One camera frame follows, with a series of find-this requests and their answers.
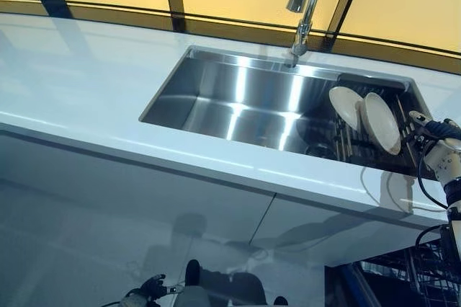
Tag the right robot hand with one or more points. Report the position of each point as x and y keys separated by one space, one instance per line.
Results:
x=444 y=128

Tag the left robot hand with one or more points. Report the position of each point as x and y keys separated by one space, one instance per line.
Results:
x=155 y=287

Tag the cream round plate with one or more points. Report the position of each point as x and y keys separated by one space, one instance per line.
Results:
x=381 y=123
x=344 y=105

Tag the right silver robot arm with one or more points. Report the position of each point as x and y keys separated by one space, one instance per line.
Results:
x=446 y=159

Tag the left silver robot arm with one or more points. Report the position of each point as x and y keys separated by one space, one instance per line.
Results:
x=133 y=300

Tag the black dish drying rack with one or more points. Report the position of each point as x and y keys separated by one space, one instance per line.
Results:
x=407 y=112

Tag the white glossy cabinet door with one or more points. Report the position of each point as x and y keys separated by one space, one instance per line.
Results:
x=108 y=195
x=324 y=224

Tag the round steel sink drain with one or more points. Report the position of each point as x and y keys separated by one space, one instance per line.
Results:
x=320 y=150

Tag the right robot leg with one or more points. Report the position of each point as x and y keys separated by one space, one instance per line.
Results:
x=281 y=301

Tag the chrome kitchen faucet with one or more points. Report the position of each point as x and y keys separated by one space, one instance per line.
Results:
x=306 y=15

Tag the stainless steel sink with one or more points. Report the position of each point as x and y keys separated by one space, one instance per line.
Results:
x=234 y=105

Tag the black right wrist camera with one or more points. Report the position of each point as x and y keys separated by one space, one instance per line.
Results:
x=420 y=141

